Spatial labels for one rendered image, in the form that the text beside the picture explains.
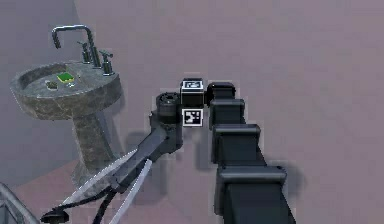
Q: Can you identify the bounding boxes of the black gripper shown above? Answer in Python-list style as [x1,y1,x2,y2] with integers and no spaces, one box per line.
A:
[40,92,184,224]

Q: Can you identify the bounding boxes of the green sponge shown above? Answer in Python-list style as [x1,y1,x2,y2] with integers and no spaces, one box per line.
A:
[56,71,76,85]

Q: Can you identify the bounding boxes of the grey metal faucet spout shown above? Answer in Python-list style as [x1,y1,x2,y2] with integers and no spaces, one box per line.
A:
[51,24,102,70]

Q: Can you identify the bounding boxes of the grey stone pedestal sink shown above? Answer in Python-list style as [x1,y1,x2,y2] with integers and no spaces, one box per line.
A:
[9,59,124,188]

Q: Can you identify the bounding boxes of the grey metal rail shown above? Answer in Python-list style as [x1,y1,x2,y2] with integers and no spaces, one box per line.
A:
[0,182,41,224]

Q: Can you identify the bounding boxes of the dark metal faucet handle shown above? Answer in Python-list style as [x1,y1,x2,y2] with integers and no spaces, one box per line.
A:
[76,40,92,65]
[98,49,115,77]

